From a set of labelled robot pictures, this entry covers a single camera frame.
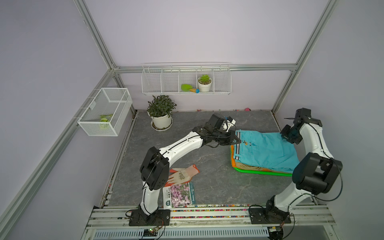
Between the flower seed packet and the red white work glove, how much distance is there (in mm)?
19

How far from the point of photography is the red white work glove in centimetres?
86

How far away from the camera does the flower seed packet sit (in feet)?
2.58

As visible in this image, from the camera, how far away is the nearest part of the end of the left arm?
0.62 m

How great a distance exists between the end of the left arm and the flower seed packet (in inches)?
12.7
